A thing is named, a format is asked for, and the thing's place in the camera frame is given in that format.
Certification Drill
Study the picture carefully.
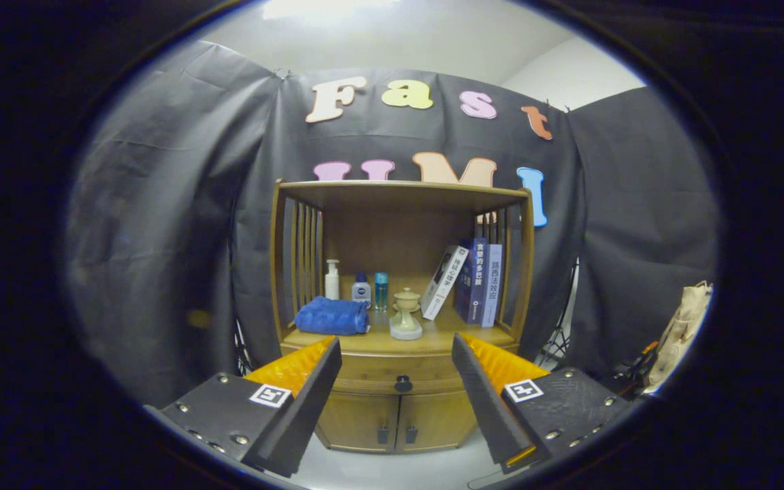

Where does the light blue book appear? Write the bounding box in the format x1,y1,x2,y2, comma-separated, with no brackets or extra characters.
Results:
481,244,503,328

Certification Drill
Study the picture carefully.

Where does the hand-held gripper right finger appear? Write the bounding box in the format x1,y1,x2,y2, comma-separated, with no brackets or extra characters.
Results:
452,333,632,475

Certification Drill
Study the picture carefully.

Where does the wooden countertop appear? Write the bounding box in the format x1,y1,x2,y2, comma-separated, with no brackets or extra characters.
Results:
283,310,517,356

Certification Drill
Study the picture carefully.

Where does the black equipment with orange part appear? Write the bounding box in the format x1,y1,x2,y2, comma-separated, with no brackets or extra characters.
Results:
610,340,658,395

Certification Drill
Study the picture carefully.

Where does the black tripod stand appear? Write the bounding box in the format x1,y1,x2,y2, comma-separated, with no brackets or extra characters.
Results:
535,262,580,368
232,313,255,376

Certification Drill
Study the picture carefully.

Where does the black backdrop cloth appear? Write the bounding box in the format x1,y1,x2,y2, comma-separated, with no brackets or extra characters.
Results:
62,41,719,409

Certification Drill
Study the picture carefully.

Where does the white book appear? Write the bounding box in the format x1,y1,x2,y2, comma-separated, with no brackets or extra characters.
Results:
421,245,470,321

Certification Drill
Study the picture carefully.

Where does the folded blue towel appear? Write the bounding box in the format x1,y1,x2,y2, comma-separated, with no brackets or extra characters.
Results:
294,296,370,336

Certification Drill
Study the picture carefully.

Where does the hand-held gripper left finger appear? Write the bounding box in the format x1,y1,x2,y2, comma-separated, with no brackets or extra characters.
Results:
144,336,343,478

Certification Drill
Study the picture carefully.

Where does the pale green ceramic piece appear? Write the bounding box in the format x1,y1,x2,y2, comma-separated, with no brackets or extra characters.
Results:
389,310,424,341

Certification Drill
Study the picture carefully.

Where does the wooden cabinet door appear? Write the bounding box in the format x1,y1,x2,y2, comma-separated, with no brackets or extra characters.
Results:
315,391,401,453
395,391,480,451

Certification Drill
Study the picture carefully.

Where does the dark blue book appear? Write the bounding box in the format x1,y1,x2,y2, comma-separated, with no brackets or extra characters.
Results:
455,237,487,325

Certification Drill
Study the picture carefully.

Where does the wooden cabinet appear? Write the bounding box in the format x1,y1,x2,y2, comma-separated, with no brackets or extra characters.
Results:
270,180,536,455

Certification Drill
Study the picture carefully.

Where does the beige tote bag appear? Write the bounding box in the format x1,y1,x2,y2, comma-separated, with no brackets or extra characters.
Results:
644,280,714,392

